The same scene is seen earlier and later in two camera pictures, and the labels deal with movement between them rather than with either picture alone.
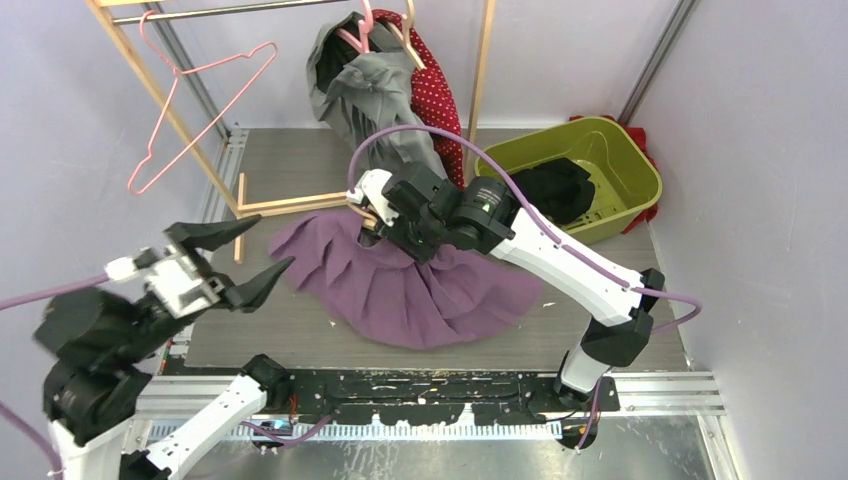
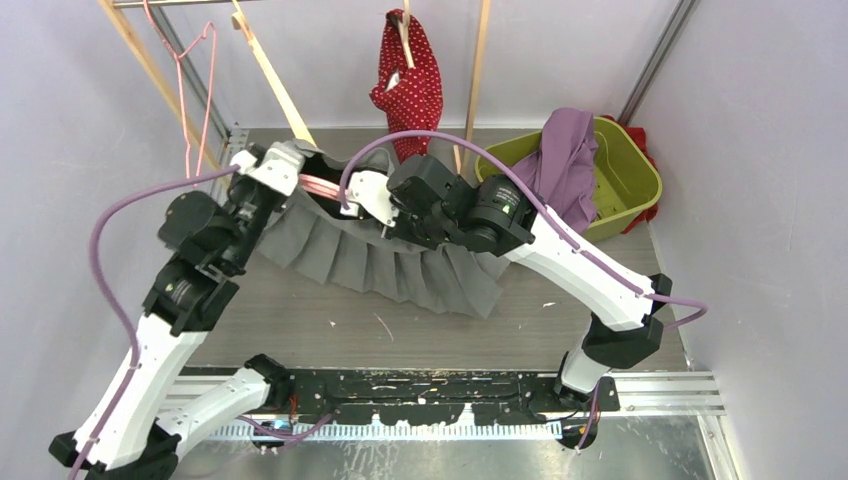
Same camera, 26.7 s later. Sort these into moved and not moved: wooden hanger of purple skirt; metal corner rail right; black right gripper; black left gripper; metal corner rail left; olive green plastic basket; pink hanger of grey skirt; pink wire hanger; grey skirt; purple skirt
Moved: purple skirt; wooden hanger of purple skirt; grey skirt; black left gripper; pink hanger of grey skirt; pink wire hanger
Not moved: olive green plastic basket; metal corner rail right; metal corner rail left; black right gripper
